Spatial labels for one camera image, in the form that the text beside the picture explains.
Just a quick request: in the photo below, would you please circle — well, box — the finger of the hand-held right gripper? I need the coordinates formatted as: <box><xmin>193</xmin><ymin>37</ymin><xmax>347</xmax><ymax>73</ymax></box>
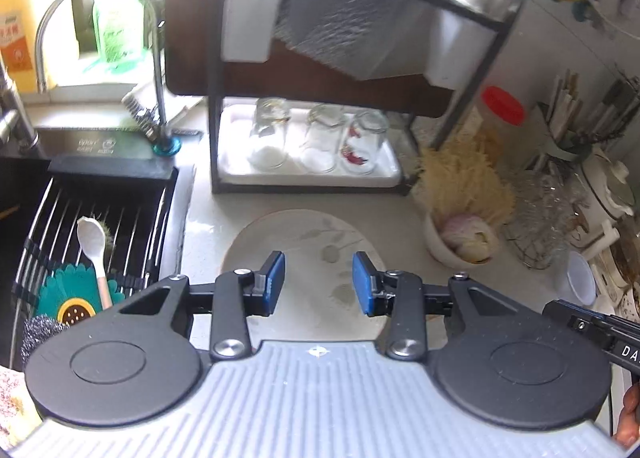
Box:
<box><xmin>542</xmin><ymin>300</ymin><xmax>610</xmax><ymax>341</ymax></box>

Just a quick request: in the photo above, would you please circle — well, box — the red-lid plastic jar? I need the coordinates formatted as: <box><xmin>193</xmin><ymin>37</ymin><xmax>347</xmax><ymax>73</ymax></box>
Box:
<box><xmin>471</xmin><ymin>85</ymin><xmax>527</xmax><ymax>151</ymax></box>

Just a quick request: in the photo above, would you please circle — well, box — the empty glass jar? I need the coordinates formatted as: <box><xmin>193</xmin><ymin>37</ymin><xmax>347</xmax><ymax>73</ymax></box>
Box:
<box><xmin>300</xmin><ymin>104</ymin><xmax>347</xmax><ymax>175</ymax></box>

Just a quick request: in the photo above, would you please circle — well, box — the steel wool scrubber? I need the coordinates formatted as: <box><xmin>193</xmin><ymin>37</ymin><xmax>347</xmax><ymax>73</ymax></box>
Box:
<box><xmin>20</xmin><ymin>315</ymin><xmax>71</xmax><ymax>364</ymax></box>

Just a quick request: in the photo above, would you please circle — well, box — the brown wooden cutting board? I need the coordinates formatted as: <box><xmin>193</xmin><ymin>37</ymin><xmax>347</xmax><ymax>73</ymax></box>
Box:
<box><xmin>164</xmin><ymin>0</ymin><xmax>493</xmax><ymax>119</ymax></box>

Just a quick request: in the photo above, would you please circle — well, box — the black sink drain rack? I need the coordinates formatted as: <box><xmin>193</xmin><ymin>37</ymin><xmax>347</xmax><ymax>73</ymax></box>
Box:
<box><xmin>9</xmin><ymin>155</ymin><xmax>182</xmax><ymax>339</ymax></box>

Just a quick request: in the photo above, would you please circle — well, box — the glass jar with white powder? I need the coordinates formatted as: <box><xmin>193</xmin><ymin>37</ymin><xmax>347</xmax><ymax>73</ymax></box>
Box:
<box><xmin>248</xmin><ymin>98</ymin><xmax>292</xmax><ymax>170</ymax></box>

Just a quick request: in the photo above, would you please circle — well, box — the white rack drip tray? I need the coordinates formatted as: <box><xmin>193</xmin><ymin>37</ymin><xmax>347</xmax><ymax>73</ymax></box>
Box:
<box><xmin>219</xmin><ymin>102</ymin><xmax>404</xmax><ymax>189</ymax></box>

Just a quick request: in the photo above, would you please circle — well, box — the white electric cooking pot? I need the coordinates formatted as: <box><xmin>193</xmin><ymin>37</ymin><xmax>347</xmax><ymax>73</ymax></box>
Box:
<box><xmin>570</xmin><ymin>147</ymin><xmax>637</xmax><ymax>261</ymax></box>

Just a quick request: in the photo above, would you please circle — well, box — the white bowl with garlic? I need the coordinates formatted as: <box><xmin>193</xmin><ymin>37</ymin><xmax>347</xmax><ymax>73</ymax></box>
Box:
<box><xmin>423</xmin><ymin>212</ymin><xmax>502</xmax><ymax>269</ymax></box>

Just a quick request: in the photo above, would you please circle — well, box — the green flower dish cloth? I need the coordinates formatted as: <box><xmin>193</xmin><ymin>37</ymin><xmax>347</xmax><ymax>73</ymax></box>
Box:
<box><xmin>36</xmin><ymin>263</ymin><xmax>126</xmax><ymax>333</ymax></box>

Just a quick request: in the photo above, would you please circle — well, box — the glass jar with red chilies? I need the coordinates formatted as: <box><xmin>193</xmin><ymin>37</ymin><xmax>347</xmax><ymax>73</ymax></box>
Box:
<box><xmin>342</xmin><ymin>110</ymin><xmax>390</xmax><ymax>176</ymax></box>

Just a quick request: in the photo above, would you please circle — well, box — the blue wall hook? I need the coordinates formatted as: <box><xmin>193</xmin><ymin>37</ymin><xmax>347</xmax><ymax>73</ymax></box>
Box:
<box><xmin>572</xmin><ymin>2</ymin><xmax>608</xmax><ymax>31</ymax></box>

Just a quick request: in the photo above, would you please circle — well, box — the grey textured cutting board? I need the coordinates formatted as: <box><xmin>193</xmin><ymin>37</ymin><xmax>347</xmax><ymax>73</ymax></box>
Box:
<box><xmin>272</xmin><ymin>0</ymin><xmax>458</xmax><ymax>83</ymax></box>

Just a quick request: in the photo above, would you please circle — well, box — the person's right hand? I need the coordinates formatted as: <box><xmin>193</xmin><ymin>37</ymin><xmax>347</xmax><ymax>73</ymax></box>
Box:
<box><xmin>612</xmin><ymin>382</ymin><xmax>640</xmax><ymax>449</ymax></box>

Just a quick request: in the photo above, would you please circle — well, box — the beige leaf-pattern plate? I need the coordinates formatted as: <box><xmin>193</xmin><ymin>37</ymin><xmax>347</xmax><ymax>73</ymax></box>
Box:
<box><xmin>220</xmin><ymin>209</ymin><xmax>388</xmax><ymax>344</ymax></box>

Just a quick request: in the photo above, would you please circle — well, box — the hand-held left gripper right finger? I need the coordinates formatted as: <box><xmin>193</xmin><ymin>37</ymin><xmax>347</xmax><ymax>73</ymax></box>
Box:
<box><xmin>351</xmin><ymin>251</ymin><xmax>526</xmax><ymax>360</ymax></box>

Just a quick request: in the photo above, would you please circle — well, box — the blue suction cup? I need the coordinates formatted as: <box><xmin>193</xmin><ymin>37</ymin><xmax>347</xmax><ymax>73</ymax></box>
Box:
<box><xmin>152</xmin><ymin>135</ymin><xmax>181</xmax><ymax>159</ymax></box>

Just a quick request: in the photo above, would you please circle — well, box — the white holder with white cloth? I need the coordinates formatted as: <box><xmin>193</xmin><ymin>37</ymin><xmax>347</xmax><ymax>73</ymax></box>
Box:
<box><xmin>424</xmin><ymin>0</ymin><xmax>507</xmax><ymax>91</ymax></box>

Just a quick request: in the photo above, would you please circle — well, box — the black metal dish rack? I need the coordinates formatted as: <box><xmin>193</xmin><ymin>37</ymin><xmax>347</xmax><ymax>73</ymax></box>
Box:
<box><xmin>164</xmin><ymin>0</ymin><xmax>527</xmax><ymax>197</ymax></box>

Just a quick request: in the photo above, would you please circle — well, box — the yellow detergent bottle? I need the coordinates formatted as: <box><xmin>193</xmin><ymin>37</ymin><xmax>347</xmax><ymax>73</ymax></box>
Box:
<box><xmin>0</xmin><ymin>0</ymin><xmax>83</xmax><ymax>91</ymax></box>

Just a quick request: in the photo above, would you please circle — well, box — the white square utensil holder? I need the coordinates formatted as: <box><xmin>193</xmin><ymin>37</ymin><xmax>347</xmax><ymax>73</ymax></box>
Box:
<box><xmin>221</xmin><ymin>0</ymin><xmax>289</xmax><ymax>64</ymax></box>

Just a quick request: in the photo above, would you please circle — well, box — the floral cloth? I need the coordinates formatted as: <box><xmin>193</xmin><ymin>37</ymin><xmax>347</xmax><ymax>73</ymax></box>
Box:
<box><xmin>0</xmin><ymin>365</ymin><xmax>45</xmax><ymax>450</ymax></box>

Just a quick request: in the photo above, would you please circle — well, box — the green dish soap bottle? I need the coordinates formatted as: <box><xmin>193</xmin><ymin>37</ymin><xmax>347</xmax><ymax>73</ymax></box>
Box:
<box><xmin>91</xmin><ymin>0</ymin><xmax>149</xmax><ymax>74</ymax></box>

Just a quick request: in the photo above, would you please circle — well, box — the wire rack of glass cups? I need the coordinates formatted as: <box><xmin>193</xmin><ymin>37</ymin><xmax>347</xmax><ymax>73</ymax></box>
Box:
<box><xmin>504</xmin><ymin>165</ymin><xmax>587</xmax><ymax>269</ymax></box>

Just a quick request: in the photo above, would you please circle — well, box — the steel tap handle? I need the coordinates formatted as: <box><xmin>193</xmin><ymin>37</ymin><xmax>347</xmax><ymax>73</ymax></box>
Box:
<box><xmin>0</xmin><ymin>60</ymin><xmax>41</xmax><ymax>149</ymax></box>

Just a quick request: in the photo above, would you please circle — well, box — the curved steel faucet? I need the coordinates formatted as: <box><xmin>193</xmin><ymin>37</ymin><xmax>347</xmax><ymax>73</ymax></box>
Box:
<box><xmin>35</xmin><ymin>0</ymin><xmax>170</xmax><ymax>139</ymax></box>

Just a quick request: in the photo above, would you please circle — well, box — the white plastic cup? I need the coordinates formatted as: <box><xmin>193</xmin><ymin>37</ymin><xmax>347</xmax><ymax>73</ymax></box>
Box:
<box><xmin>565</xmin><ymin>250</ymin><xmax>599</xmax><ymax>307</ymax></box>

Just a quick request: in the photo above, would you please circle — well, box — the chopstick holder with chopsticks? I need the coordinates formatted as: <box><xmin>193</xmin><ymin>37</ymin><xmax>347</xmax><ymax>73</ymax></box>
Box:
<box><xmin>536</xmin><ymin>68</ymin><xmax>640</xmax><ymax>165</ymax></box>

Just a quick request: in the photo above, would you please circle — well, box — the dish brush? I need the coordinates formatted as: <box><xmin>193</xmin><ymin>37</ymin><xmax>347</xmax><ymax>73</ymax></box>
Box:
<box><xmin>121</xmin><ymin>85</ymin><xmax>188</xmax><ymax>135</ymax></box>

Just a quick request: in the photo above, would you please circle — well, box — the white rice spoon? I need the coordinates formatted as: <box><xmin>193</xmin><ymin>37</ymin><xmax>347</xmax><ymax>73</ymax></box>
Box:
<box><xmin>76</xmin><ymin>217</ymin><xmax>114</xmax><ymax>311</ymax></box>

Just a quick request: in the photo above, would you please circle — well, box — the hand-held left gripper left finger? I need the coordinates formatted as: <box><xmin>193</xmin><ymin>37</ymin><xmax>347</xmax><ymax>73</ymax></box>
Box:
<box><xmin>120</xmin><ymin>251</ymin><xmax>287</xmax><ymax>360</ymax></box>

